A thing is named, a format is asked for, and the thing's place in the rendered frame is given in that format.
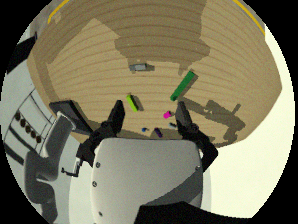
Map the purple rod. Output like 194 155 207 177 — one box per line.
154 128 162 138

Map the small magenta block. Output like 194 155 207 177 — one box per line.
164 111 171 119

